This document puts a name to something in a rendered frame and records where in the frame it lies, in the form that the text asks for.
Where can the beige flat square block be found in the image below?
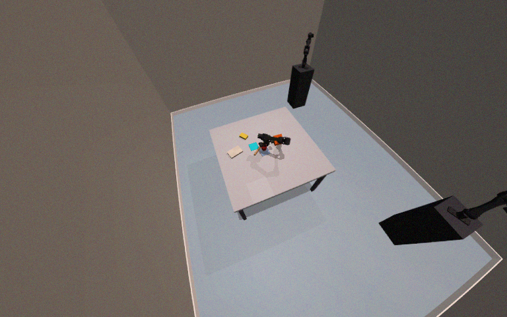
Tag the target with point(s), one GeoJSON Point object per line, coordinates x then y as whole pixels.
{"type": "Point", "coordinates": [234, 152]}

